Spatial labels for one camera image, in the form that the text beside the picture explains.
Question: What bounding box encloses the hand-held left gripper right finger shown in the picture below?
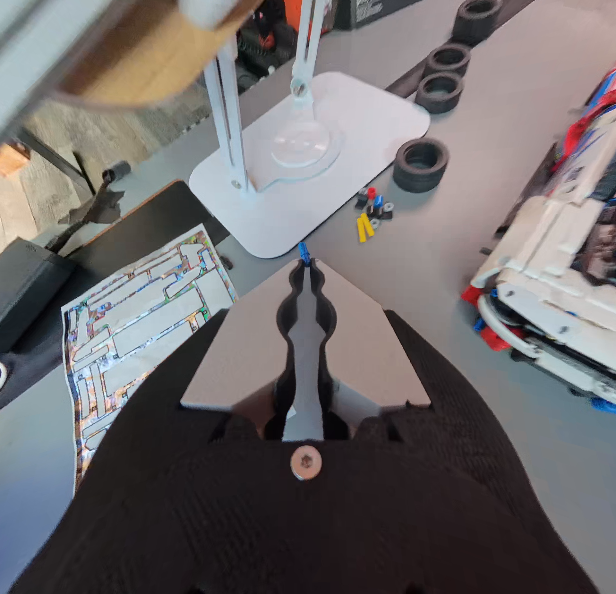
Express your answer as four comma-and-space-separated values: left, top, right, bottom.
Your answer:
309, 259, 432, 442

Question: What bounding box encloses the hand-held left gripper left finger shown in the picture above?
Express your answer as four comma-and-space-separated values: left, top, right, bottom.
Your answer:
180, 259, 306, 442

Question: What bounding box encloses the black desk mat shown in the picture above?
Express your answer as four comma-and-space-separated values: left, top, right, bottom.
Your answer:
0, 179, 232, 409

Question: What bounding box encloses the grey desk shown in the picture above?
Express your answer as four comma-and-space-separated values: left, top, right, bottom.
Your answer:
0, 0, 616, 594

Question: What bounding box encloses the holographic sticker sheet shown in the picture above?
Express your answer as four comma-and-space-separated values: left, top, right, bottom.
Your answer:
62, 224, 239, 496

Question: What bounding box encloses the pile of small brick parts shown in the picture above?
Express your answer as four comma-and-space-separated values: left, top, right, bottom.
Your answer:
355, 186, 395, 243

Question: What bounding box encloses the black rubber tyre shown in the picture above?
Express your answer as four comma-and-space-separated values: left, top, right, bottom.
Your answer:
393, 138, 450, 193
452, 0, 503, 46
415, 71, 465, 115
424, 43, 472, 80

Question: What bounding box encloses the toy brick race car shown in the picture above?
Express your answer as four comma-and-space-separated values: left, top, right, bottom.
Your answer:
461, 67, 616, 414

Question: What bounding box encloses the black flat box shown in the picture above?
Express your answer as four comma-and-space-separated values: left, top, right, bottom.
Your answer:
0, 238, 75, 354

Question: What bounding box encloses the black strip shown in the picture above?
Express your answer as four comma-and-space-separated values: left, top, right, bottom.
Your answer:
385, 0, 564, 99

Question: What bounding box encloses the brown board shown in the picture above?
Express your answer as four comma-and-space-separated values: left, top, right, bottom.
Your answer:
48, 0, 282, 109

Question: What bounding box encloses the orange object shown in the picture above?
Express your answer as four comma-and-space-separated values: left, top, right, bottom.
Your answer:
280, 0, 333, 34

